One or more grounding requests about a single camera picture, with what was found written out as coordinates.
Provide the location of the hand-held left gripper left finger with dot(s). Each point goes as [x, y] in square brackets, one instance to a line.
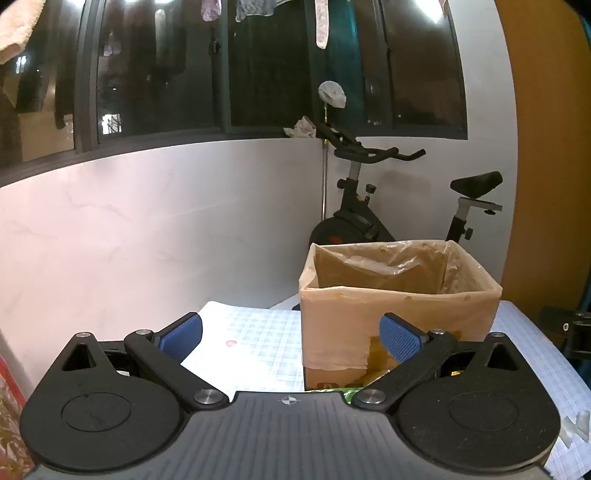
[182, 337]

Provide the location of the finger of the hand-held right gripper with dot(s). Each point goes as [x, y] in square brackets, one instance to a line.
[558, 321]

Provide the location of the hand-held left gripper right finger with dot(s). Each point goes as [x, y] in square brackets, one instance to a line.
[399, 339]

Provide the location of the brown paper bag with panda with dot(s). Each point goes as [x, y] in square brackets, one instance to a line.
[332, 318]

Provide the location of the green snack packet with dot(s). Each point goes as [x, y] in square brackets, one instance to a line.
[341, 393]

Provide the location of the checked bed sheet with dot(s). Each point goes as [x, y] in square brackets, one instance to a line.
[258, 341]

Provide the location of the clear plastic liner bag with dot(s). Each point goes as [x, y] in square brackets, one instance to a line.
[392, 263]

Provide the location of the white plastic piece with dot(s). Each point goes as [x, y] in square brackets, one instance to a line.
[577, 429]

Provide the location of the black exercise bike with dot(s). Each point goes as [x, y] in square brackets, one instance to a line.
[351, 221]

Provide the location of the metal pole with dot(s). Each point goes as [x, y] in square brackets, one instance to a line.
[324, 184]

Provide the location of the orange wooden door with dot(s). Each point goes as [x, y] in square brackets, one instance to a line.
[545, 138]

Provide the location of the red patterned cloth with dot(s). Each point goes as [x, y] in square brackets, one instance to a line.
[9, 415]

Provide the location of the crumpled white cloth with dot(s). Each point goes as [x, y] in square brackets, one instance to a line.
[302, 128]

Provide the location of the white plastic bag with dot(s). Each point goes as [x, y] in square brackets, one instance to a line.
[333, 93]

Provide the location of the teal hanging garment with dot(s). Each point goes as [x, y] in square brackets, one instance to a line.
[346, 60]

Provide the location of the pale hanging cloth strip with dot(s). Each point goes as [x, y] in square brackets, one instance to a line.
[321, 23]

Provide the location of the grey hanging cloth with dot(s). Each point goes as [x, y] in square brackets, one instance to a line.
[251, 9]

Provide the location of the pink hanging towel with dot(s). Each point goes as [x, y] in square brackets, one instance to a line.
[18, 27]

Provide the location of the dark window frame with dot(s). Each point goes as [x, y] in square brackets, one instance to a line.
[85, 92]

